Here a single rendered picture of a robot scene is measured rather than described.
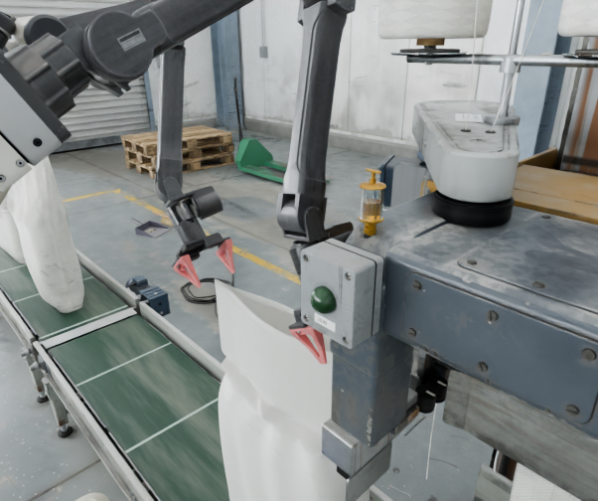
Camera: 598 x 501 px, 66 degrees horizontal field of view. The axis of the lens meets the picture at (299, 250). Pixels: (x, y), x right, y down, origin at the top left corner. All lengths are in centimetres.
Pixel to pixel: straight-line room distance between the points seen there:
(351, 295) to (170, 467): 119
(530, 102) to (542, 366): 509
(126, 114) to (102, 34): 787
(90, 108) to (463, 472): 739
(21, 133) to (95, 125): 771
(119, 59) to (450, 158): 41
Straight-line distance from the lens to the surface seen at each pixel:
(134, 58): 65
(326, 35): 84
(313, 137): 79
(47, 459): 229
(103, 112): 836
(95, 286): 264
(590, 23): 66
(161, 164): 115
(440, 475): 206
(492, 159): 54
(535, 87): 545
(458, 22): 75
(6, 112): 62
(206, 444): 160
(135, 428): 171
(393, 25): 76
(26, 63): 64
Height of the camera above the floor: 153
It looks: 24 degrees down
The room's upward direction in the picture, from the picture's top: 1 degrees counter-clockwise
